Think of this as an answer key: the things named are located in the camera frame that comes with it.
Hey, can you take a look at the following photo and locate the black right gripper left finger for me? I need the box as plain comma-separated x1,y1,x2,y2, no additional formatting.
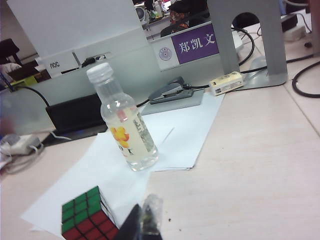
112,203,144,240

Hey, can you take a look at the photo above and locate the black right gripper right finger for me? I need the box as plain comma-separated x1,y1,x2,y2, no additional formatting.
141,193,164,240

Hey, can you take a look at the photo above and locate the Rubik's cube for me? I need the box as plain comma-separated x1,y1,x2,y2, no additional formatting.
61,185,120,240

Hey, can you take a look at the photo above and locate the white paper sheet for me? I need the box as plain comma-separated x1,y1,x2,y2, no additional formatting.
139,126,191,173
20,131,156,237
139,91,226,173

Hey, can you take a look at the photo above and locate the clear bottle with orange label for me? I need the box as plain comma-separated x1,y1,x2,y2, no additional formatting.
86,62,160,172

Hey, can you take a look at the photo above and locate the black rectangular box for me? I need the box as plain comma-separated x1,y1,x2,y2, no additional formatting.
45,93,108,141

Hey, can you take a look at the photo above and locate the grey flat pad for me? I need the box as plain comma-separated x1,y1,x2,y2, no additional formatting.
141,88,205,116

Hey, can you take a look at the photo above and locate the grey stapler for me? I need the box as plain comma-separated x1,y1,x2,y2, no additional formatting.
148,76,195,105

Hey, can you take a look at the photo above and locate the white laptop charger brick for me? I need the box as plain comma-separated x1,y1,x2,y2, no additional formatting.
0,133,42,156

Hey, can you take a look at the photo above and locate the frosted desk partition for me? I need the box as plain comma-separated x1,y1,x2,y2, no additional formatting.
0,24,161,141

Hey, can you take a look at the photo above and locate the cream power adapter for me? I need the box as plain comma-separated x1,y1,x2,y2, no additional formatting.
209,71,245,97

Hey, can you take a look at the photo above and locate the purple name sign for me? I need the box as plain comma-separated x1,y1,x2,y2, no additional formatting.
151,21,221,72

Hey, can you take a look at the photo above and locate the grey metal bookend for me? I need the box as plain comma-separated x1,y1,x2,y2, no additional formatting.
207,0,288,90

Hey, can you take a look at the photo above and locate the seated person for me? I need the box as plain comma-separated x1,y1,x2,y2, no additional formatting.
159,1,211,38

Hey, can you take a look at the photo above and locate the white desk fan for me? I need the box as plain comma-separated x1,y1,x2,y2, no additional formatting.
134,5,146,25

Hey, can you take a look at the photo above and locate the white monitor back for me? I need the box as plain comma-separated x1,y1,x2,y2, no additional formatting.
7,0,151,78

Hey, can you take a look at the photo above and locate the thin white cable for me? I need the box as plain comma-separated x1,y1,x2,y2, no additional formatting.
49,131,73,141

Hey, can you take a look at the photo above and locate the thick white charger cable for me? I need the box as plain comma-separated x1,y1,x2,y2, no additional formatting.
0,147,45,174

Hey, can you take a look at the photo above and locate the black power cable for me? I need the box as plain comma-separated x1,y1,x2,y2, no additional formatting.
11,84,51,108

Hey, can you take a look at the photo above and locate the black looped cable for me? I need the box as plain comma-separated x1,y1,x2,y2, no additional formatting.
292,59,320,98

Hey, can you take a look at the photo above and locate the black desk cable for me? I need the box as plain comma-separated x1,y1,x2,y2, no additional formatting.
231,24,256,67

